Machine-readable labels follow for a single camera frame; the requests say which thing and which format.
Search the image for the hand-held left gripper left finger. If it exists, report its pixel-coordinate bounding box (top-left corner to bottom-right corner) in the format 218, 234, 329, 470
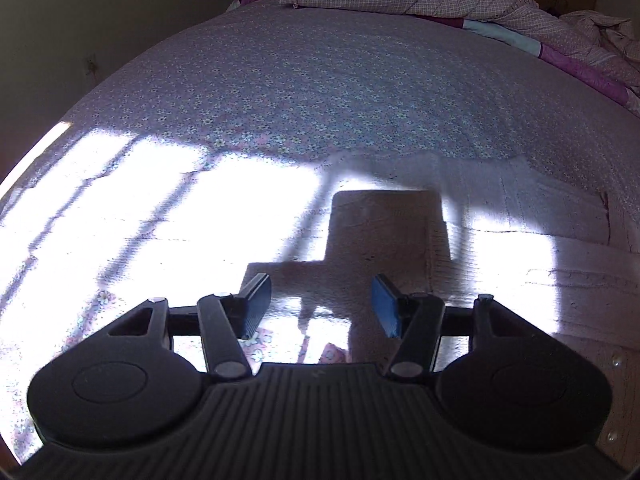
106, 273, 273, 380

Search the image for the pink knitted sweater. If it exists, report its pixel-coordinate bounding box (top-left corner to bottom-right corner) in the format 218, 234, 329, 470
240, 151, 633, 361

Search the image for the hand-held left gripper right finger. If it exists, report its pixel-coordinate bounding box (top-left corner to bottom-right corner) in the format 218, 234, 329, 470
370, 273, 549, 380

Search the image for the floral bed sheet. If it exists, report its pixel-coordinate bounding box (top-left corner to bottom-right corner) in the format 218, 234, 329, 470
0, 0, 640, 467

